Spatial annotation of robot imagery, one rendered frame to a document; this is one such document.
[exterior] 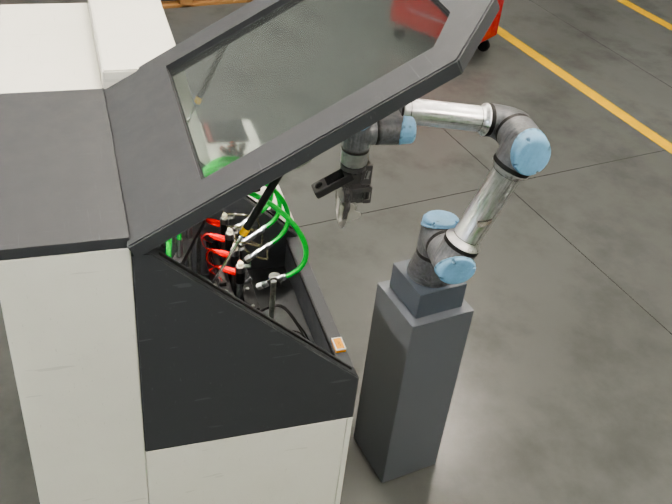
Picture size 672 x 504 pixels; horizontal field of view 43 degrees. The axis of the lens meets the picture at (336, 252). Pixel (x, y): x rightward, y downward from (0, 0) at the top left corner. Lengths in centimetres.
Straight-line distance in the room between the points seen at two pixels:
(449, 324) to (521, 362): 113
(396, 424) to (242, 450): 81
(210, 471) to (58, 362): 61
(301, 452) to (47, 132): 112
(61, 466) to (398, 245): 253
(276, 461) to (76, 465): 55
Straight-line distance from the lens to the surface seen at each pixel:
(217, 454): 241
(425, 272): 272
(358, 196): 234
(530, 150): 237
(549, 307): 425
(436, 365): 294
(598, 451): 366
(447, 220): 264
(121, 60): 249
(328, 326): 246
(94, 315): 198
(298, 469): 255
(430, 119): 240
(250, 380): 221
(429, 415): 313
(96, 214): 193
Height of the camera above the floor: 260
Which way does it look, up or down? 37 degrees down
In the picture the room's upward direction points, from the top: 7 degrees clockwise
